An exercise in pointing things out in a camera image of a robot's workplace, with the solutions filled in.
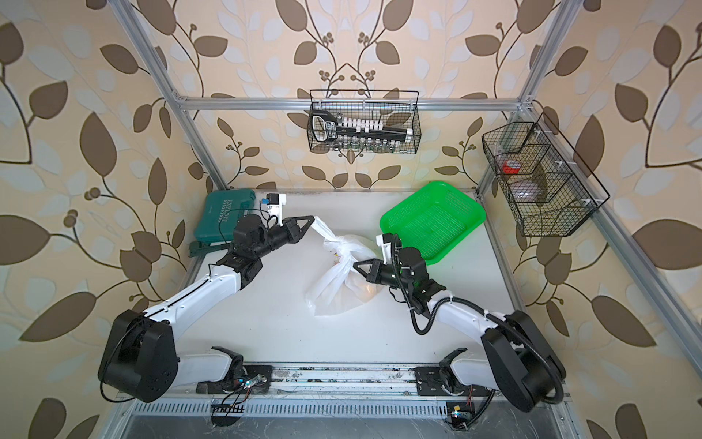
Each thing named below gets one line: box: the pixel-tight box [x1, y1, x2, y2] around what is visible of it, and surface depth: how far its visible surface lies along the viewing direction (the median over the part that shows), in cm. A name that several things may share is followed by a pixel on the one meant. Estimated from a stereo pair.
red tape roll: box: [501, 159, 522, 175], surface depth 84 cm
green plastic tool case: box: [194, 189, 256, 243], surface depth 111 cm
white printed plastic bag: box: [305, 215, 382, 317], surface depth 82 cm
